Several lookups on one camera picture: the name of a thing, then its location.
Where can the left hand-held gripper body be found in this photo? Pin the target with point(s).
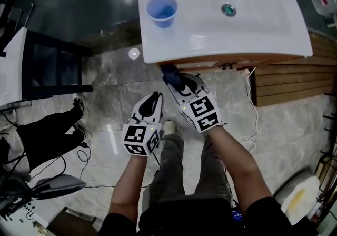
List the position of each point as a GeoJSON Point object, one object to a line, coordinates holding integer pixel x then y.
{"type": "Point", "coordinates": [139, 138]}

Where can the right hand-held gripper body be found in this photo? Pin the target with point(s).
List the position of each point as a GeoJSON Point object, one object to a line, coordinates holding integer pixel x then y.
{"type": "Point", "coordinates": [202, 113]}

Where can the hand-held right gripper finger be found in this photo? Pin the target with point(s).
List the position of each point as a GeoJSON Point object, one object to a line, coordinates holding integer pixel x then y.
{"type": "Point", "coordinates": [201, 87]}
{"type": "Point", "coordinates": [179, 97]}

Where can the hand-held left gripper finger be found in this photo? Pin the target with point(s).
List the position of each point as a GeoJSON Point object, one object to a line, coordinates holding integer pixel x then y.
{"type": "Point", "coordinates": [140, 109]}
{"type": "Point", "coordinates": [158, 112]}

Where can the dark blue cloth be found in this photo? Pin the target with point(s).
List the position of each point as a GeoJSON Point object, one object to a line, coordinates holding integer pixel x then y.
{"type": "Point", "coordinates": [172, 77]}

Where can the wooden cabinet door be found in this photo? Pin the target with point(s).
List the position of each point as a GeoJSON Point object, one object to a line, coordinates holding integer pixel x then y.
{"type": "Point", "coordinates": [205, 65]}
{"type": "Point", "coordinates": [250, 63]}

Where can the person's right forearm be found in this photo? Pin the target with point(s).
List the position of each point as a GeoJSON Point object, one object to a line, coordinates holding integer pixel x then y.
{"type": "Point", "coordinates": [237, 166]}

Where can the person's left forearm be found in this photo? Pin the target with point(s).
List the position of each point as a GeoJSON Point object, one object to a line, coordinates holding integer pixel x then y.
{"type": "Point", "coordinates": [129, 182]}

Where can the wooden sink cabinet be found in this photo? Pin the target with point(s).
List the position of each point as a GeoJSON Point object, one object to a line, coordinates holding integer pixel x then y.
{"type": "Point", "coordinates": [263, 60]}

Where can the person's left shoe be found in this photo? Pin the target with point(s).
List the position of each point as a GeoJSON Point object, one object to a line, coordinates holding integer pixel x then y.
{"type": "Point", "coordinates": [170, 127]}

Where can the white sink basin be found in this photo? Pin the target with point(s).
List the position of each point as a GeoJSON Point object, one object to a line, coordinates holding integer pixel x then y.
{"type": "Point", "coordinates": [223, 40]}

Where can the metal sink drain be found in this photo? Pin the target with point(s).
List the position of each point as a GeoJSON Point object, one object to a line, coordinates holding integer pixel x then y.
{"type": "Point", "coordinates": [228, 10]}

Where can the blue plastic cup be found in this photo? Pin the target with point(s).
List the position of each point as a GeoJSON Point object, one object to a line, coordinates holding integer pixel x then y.
{"type": "Point", "coordinates": [162, 11]}

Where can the wooden plank platform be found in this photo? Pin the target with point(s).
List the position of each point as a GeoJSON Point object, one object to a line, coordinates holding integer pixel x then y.
{"type": "Point", "coordinates": [295, 82]}

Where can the grey wheeled machine base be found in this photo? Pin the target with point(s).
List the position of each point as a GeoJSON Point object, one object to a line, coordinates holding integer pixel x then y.
{"type": "Point", "coordinates": [58, 185]}

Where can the person's black shirt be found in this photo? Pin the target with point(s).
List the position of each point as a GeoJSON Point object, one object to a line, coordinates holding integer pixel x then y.
{"type": "Point", "coordinates": [189, 219]}

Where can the phone with blue screen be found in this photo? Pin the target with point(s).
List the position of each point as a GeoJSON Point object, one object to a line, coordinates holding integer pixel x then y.
{"type": "Point", "coordinates": [236, 216]}

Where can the white board panel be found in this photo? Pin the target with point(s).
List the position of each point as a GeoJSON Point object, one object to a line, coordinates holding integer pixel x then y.
{"type": "Point", "coordinates": [39, 211]}

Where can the white cushioned stool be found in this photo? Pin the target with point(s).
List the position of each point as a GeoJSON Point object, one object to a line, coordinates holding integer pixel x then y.
{"type": "Point", "coordinates": [302, 187]}

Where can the metal and wood rack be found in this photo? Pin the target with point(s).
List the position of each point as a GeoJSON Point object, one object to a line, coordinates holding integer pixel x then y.
{"type": "Point", "coordinates": [326, 166]}

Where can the white table with black frame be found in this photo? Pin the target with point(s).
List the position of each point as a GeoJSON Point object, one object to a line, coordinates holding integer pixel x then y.
{"type": "Point", "coordinates": [15, 66]}

